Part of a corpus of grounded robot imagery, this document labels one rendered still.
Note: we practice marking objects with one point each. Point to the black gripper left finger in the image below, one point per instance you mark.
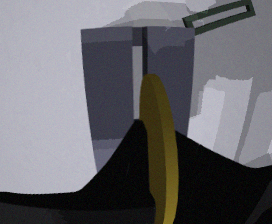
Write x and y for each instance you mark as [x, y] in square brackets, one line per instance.
[118, 194]

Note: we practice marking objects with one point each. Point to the gold coin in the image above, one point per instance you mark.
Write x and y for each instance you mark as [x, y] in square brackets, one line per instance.
[162, 152]

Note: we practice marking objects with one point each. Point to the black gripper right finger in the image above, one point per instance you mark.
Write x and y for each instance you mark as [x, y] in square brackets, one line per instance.
[216, 190]

